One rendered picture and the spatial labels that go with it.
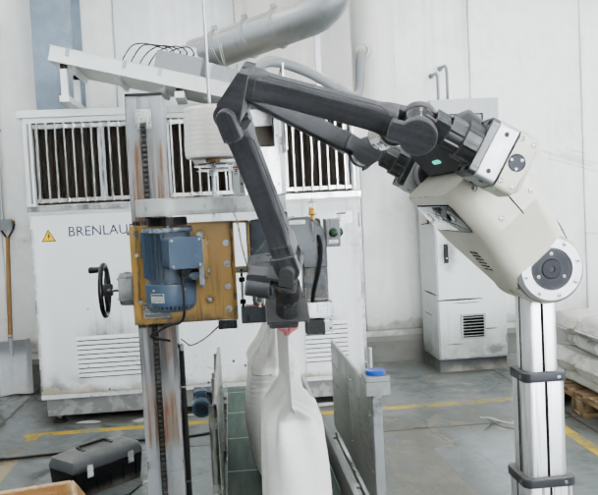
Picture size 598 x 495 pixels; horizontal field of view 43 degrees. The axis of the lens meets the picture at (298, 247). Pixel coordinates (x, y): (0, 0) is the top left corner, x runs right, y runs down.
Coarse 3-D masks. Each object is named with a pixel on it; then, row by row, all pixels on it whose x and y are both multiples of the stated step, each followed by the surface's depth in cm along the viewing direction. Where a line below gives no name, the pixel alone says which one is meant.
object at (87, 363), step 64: (64, 128) 497; (64, 192) 508; (128, 192) 511; (192, 192) 507; (320, 192) 513; (64, 256) 502; (128, 256) 506; (64, 320) 504; (128, 320) 508; (64, 384) 506; (128, 384) 509; (192, 384) 513; (320, 384) 525
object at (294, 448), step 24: (288, 336) 188; (288, 360) 190; (288, 384) 197; (264, 408) 220; (288, 408) 195; (312, 408) 204; (264, 432) 211; (288, 432) 197; (312, 432) 197; (264, 456) 211; (288, 456) 196; (312, 456) 197; (264, 480) 211; (288, 480) 196; (312, 480) 197
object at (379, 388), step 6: (366, 378) 232; (372, 378) 232; (378, 378) 233; (384, 378) 233; (366, 384) 232; (372, 384) 233; (378, 384) 233; (384, 384) 233; (366, 390) 233; (372, 390) 233; (378, 390) 233; (384, 390) 233; (390, 390) 233; (366, 396) 233
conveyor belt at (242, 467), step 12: (228, 396) 406; (240, 396) 405; (228, 408) 382; (240, 408) 380; (228, 420) 358; (240, 420) 357; (228, 432) 339; (240, 432) 338; (228, 444) 322; (240, 444) 321; (228, 456) 307; (240, 456) 306; (252, 456) 305; (228, 468) 291; (240, 468) 291; (252, 468) 290; (228, 480) 279; (240, 480) 278; (252, 480) 277; (228, 492) 267; (240, 492) 266; (252, 492) 266; (336, 492) 262
